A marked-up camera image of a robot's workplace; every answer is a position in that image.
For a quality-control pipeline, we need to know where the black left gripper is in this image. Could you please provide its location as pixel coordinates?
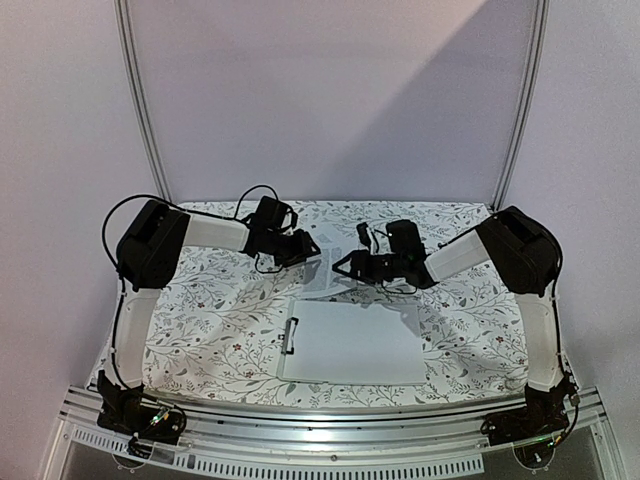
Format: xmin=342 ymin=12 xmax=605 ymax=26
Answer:
xmin=267 ymin=230 xmax=321 ymax=270

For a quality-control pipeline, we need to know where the printed text paper sheet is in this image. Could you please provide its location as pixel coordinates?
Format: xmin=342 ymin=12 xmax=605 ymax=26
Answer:
xmin=301 ymin=226 xmax=356 ymax=299

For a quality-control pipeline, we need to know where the white paper sheet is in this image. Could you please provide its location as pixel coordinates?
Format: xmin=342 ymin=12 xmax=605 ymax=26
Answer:
xmin=292 ymin=300 xmax=426 ymax=386

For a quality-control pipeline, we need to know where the green clipboard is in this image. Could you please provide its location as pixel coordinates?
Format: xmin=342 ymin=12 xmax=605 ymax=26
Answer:
xmin=276 ymin=300 xmax=299 ymax=382

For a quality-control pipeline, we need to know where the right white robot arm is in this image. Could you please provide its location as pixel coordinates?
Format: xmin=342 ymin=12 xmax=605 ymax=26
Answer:
xmin=332 ymin=206 xmax=565 ymax=393

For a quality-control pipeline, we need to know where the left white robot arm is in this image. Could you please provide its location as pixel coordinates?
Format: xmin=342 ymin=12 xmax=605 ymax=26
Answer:
xmin=97 ymin=194 xmax=320 ymax=390

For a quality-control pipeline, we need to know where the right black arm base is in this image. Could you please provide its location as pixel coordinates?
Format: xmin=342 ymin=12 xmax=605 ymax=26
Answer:
xmin=480 ymin=382 xmax=580 ymax=447

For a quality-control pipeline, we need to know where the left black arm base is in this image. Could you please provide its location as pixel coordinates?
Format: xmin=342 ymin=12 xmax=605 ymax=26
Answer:
xmin=97 ymin=370 xmax=187 ymax=445

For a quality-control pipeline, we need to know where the floral patterned table mat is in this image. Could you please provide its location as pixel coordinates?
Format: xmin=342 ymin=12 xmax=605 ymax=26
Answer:
xmin=142 ymin=201 xmax=529 ymax=409

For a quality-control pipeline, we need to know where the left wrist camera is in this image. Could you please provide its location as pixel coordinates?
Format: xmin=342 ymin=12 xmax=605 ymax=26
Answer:
xmin=249 ymin=196 xmax=298 ymax=233

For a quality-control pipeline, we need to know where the front aluminium rail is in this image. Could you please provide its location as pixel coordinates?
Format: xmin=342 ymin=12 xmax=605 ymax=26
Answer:
xmin=51 ymin=387 xmax=612 ymax=453

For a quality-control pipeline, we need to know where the perforated white cable tray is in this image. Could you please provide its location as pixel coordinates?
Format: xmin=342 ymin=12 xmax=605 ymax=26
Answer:
xmin=63 ymin=426 xmax=485 ymax=479

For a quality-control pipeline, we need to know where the left aluminium corner post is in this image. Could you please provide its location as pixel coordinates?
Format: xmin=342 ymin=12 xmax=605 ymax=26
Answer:
xmin=114 ymin=0 xmax=173 ymax=201

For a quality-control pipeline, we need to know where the aluminium corner post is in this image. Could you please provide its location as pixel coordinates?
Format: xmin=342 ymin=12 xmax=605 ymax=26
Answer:
xmin=490 ymin=0 xmax=550 ymax=211
xmin=114 ymin=0 xmax=173 ymax=201

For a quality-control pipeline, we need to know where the right aluminium corner post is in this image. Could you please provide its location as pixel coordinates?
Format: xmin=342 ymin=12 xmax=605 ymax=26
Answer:
xmin=490 ymin=0 xmax=550 ymax=211

